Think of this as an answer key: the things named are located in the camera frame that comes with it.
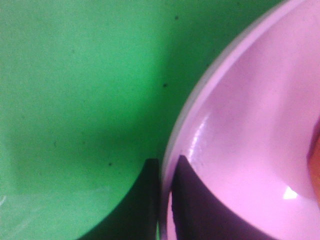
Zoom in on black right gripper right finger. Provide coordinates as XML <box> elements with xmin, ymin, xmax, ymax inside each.
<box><xmin>171</xmin><ymin>155</ymin><xmax>272</xmax><ymax>240</ymax></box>

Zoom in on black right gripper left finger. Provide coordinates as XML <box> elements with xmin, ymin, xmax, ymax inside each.
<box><xmin>82</xmin><ymin>158</ymin><xmax>160</xmax><ymax>240</ymax></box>

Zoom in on pink round plate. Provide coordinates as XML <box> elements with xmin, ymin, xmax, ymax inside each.
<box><xmin>159</xmin><ymin>0</ymin><xmax>320</xmax><ymax>240</ymax></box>

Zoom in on burger with lettuce and cheese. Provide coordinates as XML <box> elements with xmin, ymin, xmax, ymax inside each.
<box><xmin>307</xmin><ymin>120</ymin><xmax>320</xmax><ymax>204</ymax></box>

